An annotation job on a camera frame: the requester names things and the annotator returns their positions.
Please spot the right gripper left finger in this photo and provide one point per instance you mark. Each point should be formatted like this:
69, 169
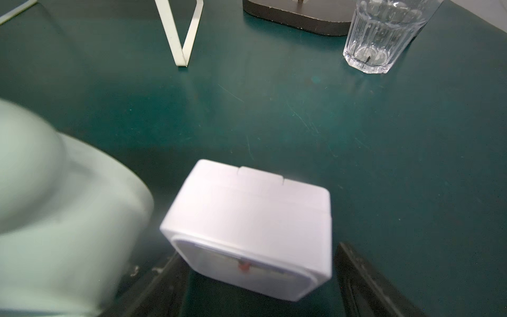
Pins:
159, 292

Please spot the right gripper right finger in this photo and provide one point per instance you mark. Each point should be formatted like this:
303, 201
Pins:
365, 291

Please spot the white square alarm clock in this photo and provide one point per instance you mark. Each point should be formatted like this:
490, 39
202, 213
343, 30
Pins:
253, 229

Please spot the white twin-bell alarm clock right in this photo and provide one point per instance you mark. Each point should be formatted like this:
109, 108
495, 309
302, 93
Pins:
70, 218

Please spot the clear drinking glass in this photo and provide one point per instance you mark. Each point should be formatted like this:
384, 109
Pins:
381, 30

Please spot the metal scroll jewelry stand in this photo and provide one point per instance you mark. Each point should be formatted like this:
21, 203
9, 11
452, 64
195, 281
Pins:
323, 17

